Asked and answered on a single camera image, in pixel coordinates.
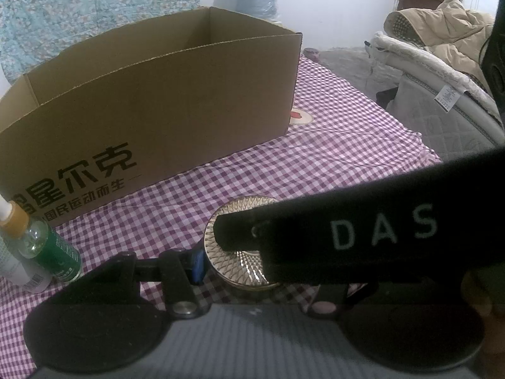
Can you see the person's right hand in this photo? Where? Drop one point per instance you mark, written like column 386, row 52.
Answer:
column 485, row 300

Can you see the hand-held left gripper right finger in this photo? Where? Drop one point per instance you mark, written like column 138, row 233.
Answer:
column 327, row 298

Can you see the grey quilted mattress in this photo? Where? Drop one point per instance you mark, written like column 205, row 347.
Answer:
column 434, row 126

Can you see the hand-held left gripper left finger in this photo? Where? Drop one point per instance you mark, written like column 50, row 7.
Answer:
column 198, row 264

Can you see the teal floral curtain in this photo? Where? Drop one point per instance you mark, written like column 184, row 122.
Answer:
column 79, row 8

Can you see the purple checkered tablecloth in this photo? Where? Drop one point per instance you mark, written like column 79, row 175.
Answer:
column 315, row 158

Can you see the brown cardboard box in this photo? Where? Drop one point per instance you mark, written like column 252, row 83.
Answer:
column 158, row 106

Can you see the green can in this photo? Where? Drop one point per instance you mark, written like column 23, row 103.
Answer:
column 59, row 256

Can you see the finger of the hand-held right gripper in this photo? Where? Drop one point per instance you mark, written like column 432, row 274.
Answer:
column 288, row 237

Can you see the white labelled bottle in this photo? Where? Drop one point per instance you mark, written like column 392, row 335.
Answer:
column 15, row 274

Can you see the clear orange-collared spray bottle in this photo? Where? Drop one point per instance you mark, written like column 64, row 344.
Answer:
column 17, row 217

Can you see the gold round textured container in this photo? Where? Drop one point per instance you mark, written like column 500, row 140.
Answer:
column 225, row 262

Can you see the beige jacket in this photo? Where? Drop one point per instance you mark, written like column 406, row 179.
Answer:
column 453, row 27

